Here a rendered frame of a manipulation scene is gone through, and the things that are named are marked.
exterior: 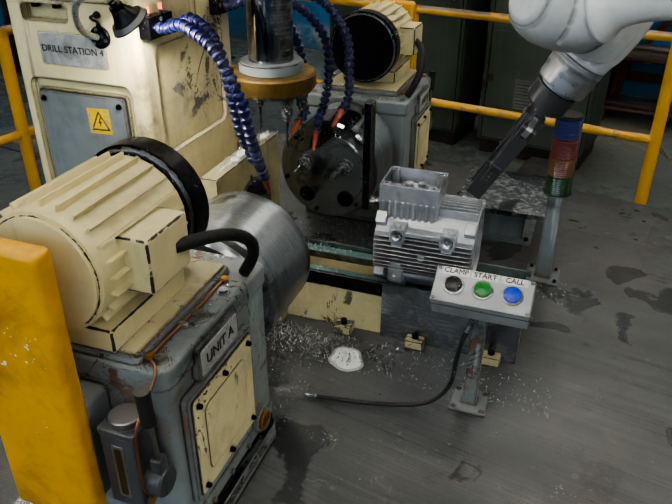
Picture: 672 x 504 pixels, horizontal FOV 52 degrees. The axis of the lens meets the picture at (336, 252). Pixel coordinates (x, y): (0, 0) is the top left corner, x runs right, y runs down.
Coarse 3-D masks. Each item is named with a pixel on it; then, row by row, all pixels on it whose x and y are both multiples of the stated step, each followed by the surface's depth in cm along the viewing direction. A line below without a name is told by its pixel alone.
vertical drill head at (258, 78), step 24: (264, 0) 128; (288, 0) 130; (264, 24) 130; (288, 24) 132; (264, 48) 133; (288, 48) 134; (240, 72) 137; (264, 72) 133; (288, 72) 134; (312, 72) 138; (264, 96) 133; (288, 96) 134; (288, 120) 138; (288, 144) 141
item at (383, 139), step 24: (312, 120) 167; (360, 120) 169; (312, 144) 167; (336, 144) 165; (360, 144) 163; (384, 144) 172; (288, 168) 173; (312, 168) 170; (336, 168) 165; (360, 168) 166; (384, 168) 172; (312, 192) 173; (336, 192) 171; (360, 192) 169
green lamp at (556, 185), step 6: (546, 180) 160; (552, 180) 158; (558, 180) 157; (564, 180) 157; (570, 180) 158; (546, 186) 160; (552, 186) 159; (558, 186) 158; (564, 186) 158; (570, 186) 159; (552, 192) 159; (558, 192) 159; (564, 192) 159
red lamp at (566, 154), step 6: (552, 138) 156; (552, 144) 156; (558, 144) 154; (564, 144) 153; (570, 144) 153; (576, 144) 153; (552, 150) 156; (558, 150) 154; (564, 150) 154; (570, 150) 154; (576, 150) 154; (552, 156) 156; (558, 156) 155; (564, 156) 154; (570, 156) 154; (576, 156) 156
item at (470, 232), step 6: (378, 210) 138; (378, 216) 138; (384, 216) 138; (378, 222) 138; (384, 222) 137; (468, 228) 133; (474, 228) 133; (468, 234) 133; (474, 234) 133; (378, 270) 144; (384, 270) 144; (378, 276) 145; (384, 276) 145
